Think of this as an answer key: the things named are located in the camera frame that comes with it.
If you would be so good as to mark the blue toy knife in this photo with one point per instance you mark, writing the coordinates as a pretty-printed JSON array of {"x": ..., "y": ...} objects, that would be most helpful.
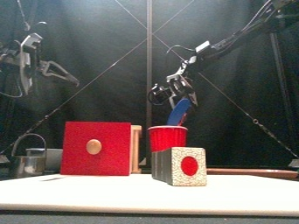
[{"x": 180, "y": 112}]

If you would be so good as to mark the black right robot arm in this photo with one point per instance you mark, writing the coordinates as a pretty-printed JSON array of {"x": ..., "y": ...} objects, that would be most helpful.
[{"x": 249, "y": 27}]

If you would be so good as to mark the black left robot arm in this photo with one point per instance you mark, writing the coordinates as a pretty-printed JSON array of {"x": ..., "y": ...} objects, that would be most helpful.
[{"x": 9, "y": 62}]

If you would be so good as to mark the toy sushi roll block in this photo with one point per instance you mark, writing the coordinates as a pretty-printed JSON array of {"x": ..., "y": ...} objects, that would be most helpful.
[{"x": 189, "y": 166}]

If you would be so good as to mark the white cutting board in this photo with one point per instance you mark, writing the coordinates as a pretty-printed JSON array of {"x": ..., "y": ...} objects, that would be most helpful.
[{"x": 117, "y": 195}]

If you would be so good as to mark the red plastic cup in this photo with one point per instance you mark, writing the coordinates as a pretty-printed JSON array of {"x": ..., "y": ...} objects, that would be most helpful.
[{"x": 166, "y": 138}]

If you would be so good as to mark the red box with wooden knob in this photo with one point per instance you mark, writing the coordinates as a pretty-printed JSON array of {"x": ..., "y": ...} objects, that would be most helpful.
[{"x": 105, "y": 157}]

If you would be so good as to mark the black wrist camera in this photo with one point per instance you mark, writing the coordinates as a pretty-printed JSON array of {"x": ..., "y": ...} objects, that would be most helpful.
[{"x": 160, "y": 94}]

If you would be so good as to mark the vertical metal frame pole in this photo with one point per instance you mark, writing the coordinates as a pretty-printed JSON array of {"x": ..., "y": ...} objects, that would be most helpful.
[{"x": 149, "y": 73}]

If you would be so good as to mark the wooden box frame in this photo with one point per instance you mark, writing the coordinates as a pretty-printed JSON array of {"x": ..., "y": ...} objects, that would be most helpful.
[{"x": 137, "y": 148}]

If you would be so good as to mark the slanted metal frame leg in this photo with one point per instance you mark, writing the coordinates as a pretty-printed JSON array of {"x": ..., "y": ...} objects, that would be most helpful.
[{"x": 282, "y": 93}]

